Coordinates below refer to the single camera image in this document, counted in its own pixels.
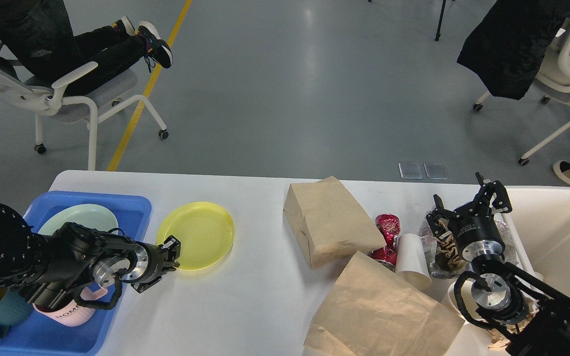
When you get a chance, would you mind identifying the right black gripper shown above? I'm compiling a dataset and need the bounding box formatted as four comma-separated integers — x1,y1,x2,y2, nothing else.
426,172,513,262

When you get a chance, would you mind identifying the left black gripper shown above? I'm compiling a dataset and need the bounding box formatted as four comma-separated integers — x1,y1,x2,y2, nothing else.
130,236,181,293

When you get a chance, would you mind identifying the yellow plastic plate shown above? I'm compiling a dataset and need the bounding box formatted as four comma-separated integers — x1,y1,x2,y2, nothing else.
156,201,235,270

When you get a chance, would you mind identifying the pink HOME mug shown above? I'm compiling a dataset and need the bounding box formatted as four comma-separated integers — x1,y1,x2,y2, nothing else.
33,287,108,327

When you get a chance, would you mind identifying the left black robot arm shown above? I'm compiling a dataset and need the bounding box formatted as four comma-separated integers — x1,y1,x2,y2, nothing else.
0,203,181,310

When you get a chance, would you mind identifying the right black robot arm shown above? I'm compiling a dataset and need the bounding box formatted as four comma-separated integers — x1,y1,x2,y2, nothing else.
426,172,570,356

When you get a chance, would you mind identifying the right floor plate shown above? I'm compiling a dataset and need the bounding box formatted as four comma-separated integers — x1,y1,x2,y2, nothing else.
424,162,449,180

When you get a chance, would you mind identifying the floor plate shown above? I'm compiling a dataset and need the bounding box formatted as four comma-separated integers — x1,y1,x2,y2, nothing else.
424,162,449,180
398,162,423,180

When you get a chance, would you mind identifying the clear bag with brown paper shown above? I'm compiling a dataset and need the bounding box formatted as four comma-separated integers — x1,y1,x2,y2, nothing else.
419,214,520,279

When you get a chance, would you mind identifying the left floor plate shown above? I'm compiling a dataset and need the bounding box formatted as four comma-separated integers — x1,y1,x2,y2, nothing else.
398,162,423,180

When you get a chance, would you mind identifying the white paper cup upright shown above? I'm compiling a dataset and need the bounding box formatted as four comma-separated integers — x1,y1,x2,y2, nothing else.
442,281,474,318

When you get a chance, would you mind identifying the red crumpled snack wrapper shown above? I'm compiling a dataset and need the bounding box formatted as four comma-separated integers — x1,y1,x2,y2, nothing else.
371,214,401,272

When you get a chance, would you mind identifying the white paper cup lying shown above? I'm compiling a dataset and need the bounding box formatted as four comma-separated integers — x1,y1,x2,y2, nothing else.
395,233,431,290

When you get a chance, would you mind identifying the pale green plate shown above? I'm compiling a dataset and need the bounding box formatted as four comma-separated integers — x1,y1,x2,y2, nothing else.
38,204,118,236

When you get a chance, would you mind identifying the white plastic bin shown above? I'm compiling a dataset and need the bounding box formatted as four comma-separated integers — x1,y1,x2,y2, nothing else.
507,185,570,297

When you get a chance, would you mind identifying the crumpled brown paper ball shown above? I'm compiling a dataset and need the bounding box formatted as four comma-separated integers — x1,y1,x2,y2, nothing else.
488,299,538,351

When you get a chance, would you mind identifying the lower brown paper bag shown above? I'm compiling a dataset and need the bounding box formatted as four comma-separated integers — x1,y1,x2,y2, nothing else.
304,252,464,356

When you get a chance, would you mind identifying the upper brown paper bag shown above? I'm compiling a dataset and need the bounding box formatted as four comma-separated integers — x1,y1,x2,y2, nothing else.
283,176,386,269

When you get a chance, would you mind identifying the black jacket on chair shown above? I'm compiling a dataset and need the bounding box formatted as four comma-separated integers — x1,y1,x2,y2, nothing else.
457,0,570,100

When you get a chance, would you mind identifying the black stand leg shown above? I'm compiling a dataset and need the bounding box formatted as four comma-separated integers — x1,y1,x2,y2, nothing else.
434,0,447,42

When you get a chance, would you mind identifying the grey office chair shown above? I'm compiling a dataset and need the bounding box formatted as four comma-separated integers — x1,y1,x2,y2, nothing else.
0,42,168,171

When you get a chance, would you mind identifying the person in black clothes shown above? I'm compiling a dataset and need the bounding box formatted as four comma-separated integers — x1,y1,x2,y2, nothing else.
0,0,173,95

